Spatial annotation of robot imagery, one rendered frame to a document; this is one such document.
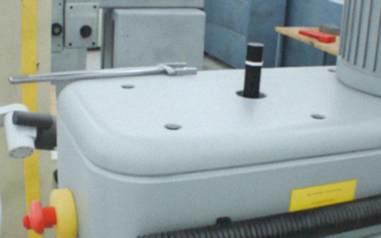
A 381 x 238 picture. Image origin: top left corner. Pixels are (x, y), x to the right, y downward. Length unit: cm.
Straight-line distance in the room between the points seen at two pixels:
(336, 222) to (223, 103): 18
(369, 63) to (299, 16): 742
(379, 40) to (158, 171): 35
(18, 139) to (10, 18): 101
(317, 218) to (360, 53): 26
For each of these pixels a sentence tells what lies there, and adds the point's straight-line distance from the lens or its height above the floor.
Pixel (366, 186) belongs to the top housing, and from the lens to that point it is 73.
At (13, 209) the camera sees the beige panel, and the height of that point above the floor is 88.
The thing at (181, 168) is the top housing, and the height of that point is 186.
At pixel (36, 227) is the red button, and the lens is 70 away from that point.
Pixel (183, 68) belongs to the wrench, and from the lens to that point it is 81.
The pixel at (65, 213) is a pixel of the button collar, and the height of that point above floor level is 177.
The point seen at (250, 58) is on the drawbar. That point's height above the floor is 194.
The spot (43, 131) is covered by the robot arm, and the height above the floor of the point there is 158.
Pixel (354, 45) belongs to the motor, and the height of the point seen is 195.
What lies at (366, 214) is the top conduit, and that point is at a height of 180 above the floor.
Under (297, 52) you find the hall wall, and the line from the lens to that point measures 829.
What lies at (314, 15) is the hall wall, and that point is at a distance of 794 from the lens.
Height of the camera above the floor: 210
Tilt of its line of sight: 19 degrees down
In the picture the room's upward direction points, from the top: 4 degrees clockwise
